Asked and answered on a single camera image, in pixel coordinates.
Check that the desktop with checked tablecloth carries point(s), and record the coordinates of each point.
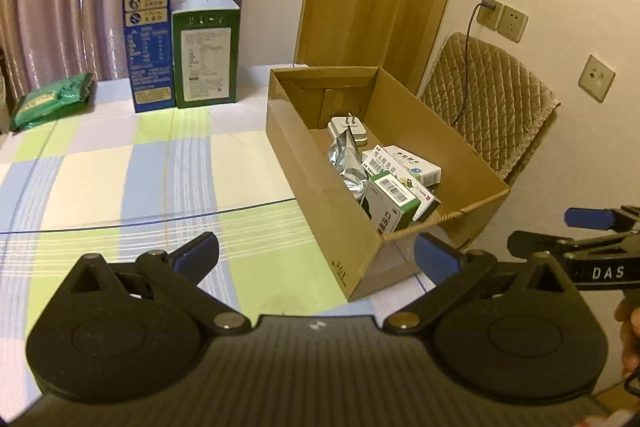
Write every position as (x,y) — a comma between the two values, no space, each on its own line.
(150,177)

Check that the person's right hand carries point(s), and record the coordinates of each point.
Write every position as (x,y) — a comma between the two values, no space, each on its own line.
(631,337)

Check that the green plastic packet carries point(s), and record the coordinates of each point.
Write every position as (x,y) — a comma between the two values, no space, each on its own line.
(50,102)

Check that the long white medicine box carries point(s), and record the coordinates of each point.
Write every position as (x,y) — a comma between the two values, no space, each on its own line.
(377,162)

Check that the tall green carton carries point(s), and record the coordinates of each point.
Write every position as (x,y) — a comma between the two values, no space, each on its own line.
(205,52)

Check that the brown cardboard box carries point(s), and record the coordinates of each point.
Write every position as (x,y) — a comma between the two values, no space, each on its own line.
(320,207)

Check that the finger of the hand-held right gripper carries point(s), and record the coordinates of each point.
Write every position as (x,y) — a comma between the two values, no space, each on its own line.
(590,218)
(535,244)

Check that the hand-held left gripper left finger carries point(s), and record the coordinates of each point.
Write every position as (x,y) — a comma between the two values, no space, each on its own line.
(197,254)

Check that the green and white medicine box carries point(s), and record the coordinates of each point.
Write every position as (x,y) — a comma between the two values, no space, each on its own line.
(395,212)

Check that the quilted beige chair cover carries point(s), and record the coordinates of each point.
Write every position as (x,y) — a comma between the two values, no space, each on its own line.
(495,107)

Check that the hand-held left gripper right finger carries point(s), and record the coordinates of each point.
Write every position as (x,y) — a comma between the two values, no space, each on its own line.
(436,257)

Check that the small white medicine box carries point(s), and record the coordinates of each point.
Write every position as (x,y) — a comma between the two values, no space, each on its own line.
(415,167)

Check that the white plug adapter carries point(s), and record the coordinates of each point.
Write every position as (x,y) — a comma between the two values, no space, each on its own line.
(345,127)

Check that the silver foil bag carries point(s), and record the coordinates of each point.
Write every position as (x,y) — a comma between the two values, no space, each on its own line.
(347,162)

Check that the tall blue carton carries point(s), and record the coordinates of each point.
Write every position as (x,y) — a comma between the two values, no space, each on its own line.
(150,47)

